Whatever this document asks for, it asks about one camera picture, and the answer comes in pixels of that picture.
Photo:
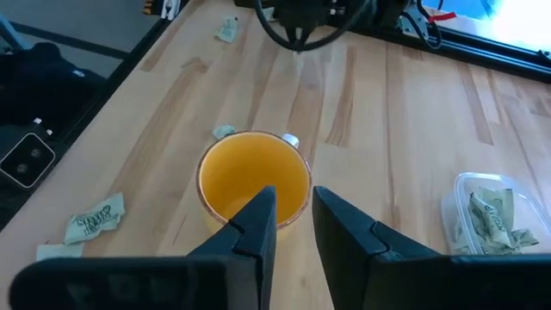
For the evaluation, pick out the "yellow ceramic mug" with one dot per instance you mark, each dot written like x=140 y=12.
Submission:
x=254 y=172

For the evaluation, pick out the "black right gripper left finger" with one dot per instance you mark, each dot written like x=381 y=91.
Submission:
x=258 y=232

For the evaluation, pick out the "black table-level camera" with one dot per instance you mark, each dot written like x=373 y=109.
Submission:
x=28 y=160

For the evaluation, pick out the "black bag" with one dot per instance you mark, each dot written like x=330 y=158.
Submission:
x=43 y=86

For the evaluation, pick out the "green stevia packet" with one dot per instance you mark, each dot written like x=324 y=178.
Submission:
x=490 y=219
x=60 y=251
x=94 y=221
x=228 y=29
x=525 y=238
x=224 y=131
x=462 y=241

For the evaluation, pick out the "red tape flag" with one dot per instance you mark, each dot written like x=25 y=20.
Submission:
x=442 y=17

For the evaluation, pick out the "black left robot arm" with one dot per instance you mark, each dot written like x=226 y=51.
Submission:
x=387 y=10

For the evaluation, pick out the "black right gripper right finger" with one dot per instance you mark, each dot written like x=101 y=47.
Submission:
x=344 y=241

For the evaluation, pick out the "clear plastic container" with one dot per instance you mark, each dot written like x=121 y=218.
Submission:
x=456 y=185

